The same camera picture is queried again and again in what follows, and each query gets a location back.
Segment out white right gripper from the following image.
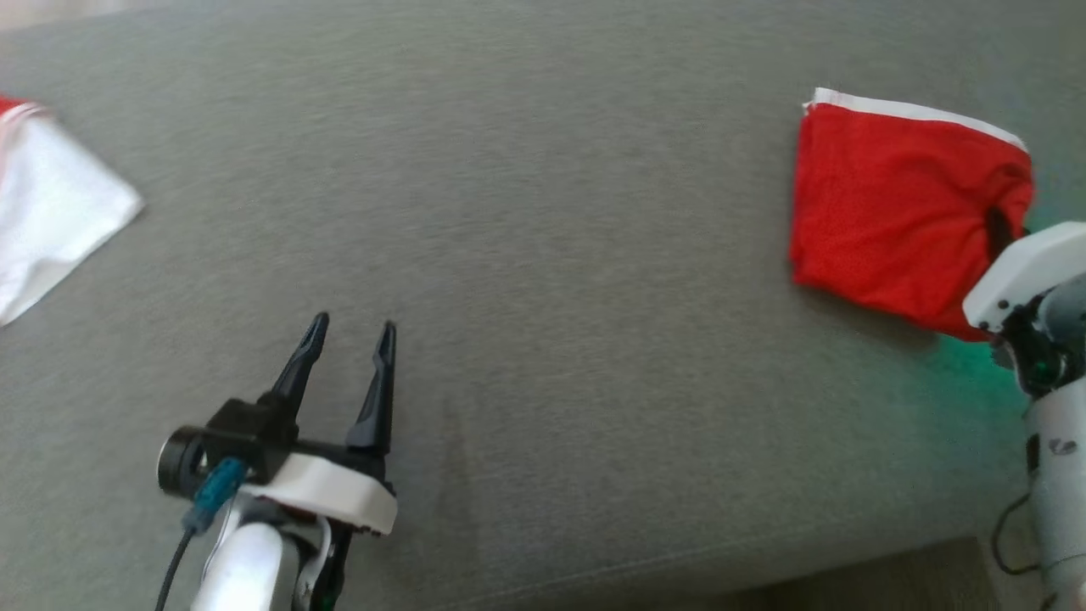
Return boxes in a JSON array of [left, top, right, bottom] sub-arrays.
[[962, 207, 1086, 399]]

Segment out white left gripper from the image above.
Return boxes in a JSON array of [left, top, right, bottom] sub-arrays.
[[241, 312, 399, 537]]

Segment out red shorts with white trim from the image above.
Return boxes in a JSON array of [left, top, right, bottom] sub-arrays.
[[789, 87, 1036, 342]]

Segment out red Bulls 23 jersey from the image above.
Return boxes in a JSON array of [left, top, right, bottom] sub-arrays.
[[0, 95, 145, 328]]

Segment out large grey sofa seat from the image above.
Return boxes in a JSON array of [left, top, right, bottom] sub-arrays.
[[0, 0, 1086, 611]]

